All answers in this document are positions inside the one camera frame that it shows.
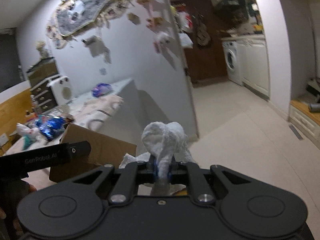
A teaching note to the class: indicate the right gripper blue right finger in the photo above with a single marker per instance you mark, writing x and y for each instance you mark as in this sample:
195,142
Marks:
172,169

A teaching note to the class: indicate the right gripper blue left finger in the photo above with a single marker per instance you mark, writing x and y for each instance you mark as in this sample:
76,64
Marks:
152,167

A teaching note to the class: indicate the white tissue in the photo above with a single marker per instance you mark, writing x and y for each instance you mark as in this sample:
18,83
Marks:
164,142

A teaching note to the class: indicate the crushed blue drink can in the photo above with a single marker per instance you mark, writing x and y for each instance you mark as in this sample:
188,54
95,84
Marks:
51,127

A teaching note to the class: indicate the white plastic bag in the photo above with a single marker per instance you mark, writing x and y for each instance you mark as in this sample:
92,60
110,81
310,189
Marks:
30,136

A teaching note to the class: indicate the brown cardboard box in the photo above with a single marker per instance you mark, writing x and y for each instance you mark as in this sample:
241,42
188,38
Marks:
104,150

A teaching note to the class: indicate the pink cartoon blanket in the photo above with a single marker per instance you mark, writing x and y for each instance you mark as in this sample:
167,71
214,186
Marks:
85,110

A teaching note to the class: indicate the white bed platform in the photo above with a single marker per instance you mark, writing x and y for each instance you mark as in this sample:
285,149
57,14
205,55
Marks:
136,112

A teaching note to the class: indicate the black drawer organizer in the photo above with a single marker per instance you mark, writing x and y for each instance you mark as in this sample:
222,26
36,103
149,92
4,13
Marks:
43,94

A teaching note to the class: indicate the white space heater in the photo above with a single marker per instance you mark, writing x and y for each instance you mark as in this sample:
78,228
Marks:
61,89

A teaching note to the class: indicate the purple tissue pack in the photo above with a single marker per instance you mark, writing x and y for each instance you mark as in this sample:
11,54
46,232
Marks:
101,89

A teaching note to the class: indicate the glass terrarium tank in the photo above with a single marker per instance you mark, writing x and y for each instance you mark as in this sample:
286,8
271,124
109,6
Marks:
45,68

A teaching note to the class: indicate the dried flower vase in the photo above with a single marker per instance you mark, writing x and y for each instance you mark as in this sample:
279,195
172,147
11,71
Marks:
41,48

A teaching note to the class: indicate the white kitchen cabinets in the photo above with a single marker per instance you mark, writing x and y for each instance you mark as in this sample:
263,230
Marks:
252,56

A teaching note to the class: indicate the hanging brown bag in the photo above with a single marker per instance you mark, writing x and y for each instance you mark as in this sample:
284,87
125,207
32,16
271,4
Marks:
202,36

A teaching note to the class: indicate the white washing machine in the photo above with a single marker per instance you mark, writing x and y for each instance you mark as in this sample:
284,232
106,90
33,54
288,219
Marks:
233,66

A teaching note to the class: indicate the white plush wall toy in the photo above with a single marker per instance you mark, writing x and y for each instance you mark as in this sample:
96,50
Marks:
163,39

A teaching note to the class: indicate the wall photo collage board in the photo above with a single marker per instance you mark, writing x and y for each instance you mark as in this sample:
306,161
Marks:
72,17

